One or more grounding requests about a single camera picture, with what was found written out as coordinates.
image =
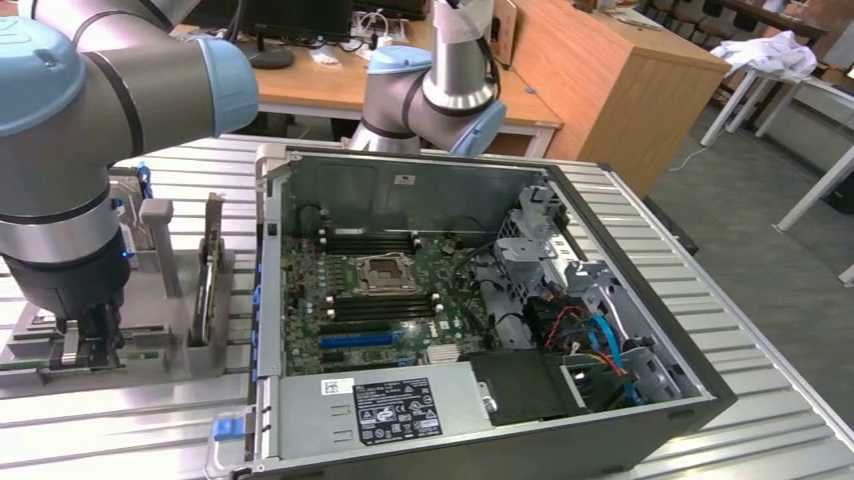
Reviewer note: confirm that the black RAM slot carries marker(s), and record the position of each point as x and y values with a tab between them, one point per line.
384	304
370	236
370	240
370	245
370	249
384	315
384	299
384	310

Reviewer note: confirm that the metal disk bay cage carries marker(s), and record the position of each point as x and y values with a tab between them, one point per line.
528	250

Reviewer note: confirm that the blue expansion slot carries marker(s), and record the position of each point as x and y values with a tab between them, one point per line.
361	341

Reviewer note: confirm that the black waste bin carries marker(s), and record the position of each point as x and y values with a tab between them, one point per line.
843	195

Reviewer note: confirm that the green motherboard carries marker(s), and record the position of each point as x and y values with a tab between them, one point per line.
314	300

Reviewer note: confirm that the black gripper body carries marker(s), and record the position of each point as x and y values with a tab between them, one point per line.
67	280

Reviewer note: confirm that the grey parts rack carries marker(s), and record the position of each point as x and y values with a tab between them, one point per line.
161	300

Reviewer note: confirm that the white cloth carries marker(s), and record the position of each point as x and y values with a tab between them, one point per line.
775	55

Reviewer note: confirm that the blue case latch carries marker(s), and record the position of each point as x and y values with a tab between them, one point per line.
228	430

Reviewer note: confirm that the black computer monitor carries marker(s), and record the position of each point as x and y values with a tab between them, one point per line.
294	20

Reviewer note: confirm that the grey power supply with label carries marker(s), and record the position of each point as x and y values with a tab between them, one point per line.
321	420

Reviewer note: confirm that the wooden desk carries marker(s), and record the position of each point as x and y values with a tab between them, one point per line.
314	85

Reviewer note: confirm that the open black PC case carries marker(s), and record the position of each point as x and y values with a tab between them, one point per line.
601	310

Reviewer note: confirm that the white metal table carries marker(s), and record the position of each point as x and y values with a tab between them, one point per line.
821	100

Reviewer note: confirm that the black plastic shroud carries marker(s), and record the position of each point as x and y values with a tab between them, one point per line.
514	385

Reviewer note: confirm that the black expansion slot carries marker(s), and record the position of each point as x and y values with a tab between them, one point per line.
357	329

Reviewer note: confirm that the CPU socket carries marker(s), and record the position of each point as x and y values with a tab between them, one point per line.
388	275

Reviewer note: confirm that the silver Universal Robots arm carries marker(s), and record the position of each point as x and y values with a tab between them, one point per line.
134	90

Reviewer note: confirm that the wooden cabinet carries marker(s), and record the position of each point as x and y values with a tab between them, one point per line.
601	90

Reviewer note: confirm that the graphics card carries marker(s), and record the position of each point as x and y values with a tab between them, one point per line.
213	270

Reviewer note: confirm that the green RAM stick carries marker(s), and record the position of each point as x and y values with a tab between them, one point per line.
143	356

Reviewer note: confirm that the silver chipset heatsink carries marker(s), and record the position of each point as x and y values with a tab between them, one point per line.
444	355

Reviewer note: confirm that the hard disk with blue bracket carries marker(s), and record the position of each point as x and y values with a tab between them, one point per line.
137	220

